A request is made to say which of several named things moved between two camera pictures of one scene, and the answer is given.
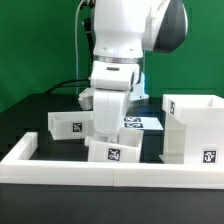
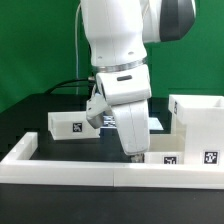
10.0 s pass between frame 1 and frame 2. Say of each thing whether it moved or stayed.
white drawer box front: moved
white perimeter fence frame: stayed
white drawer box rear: stayed
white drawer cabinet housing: stayed
